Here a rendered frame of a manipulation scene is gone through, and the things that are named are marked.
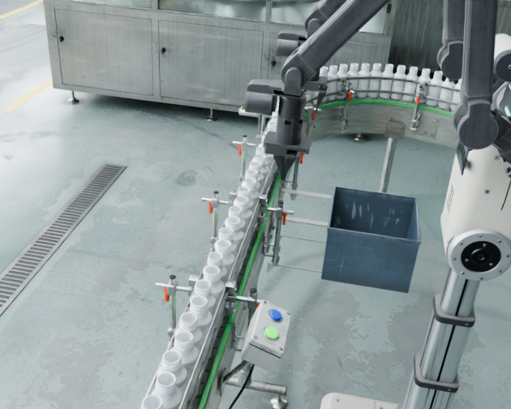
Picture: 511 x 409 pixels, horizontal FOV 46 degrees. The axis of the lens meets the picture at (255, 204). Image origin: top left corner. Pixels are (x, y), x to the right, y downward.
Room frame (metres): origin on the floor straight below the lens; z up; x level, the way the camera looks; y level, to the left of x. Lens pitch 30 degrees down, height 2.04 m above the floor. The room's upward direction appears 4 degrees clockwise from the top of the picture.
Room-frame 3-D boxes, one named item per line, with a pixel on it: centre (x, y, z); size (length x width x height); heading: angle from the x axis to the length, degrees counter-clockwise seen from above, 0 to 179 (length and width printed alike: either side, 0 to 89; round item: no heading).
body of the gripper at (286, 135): (1.22, -0.06, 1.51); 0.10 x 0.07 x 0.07; 81
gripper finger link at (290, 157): (1.22, -0.05, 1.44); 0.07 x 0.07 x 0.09; 81
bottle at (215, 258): (1.22, 0.09, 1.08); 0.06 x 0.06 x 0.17
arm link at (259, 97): (1.22, -0.02, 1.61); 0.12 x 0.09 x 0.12; 82
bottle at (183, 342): (0.93, 0.13, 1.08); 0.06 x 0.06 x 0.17
